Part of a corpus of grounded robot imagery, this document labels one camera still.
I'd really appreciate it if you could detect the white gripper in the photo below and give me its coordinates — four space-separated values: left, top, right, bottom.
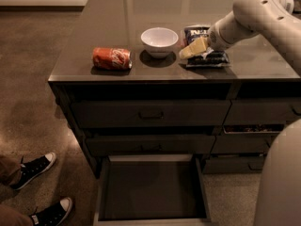
179 16 238 59

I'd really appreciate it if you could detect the blue chip bag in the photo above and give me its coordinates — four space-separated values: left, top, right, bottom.
184 25 230 68

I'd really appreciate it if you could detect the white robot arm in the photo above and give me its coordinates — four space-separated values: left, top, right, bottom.
198 0 301 226

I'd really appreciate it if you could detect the top right drawer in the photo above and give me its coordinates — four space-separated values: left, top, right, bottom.
225 98 301 125

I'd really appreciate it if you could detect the middle right drawer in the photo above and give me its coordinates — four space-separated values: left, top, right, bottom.
212 124 284 154

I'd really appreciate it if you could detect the bottom right drawer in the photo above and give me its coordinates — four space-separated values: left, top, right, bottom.
202 156 264 174

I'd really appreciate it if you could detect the middle left drawer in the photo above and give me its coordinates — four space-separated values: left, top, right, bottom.
86 134 215 156

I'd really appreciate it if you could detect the top left drawer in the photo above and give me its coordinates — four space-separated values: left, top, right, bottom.
71 100 230 128

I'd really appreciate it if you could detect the open bottom left drawer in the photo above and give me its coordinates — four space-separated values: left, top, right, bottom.
92 154 219 226

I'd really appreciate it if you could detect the white bowl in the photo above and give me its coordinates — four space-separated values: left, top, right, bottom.
140 27 179 58

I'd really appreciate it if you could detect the dark cabinet counter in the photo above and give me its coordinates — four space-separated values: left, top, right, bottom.
49 0 300 172

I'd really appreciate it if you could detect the red soda can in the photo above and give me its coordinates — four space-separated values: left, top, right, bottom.
92 47 132 71

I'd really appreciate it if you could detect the upper black sneaker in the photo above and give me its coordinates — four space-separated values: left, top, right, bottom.
11 152 56 190

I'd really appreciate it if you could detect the black sneaker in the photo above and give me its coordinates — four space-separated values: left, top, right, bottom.
11 152 56 190
29 197 73 226

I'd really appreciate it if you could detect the lower black sneaker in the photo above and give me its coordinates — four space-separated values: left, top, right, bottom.
29 197 73 226

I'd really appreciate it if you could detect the upper brown trouser leg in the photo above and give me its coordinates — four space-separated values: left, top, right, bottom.
0 155 21 186

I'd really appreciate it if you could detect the brown trouser leg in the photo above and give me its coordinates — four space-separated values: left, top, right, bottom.
0 155 21 186
0 204 33 226

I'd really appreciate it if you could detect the lower brown trouser leg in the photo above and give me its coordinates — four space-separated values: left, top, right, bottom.
0 204 33 226

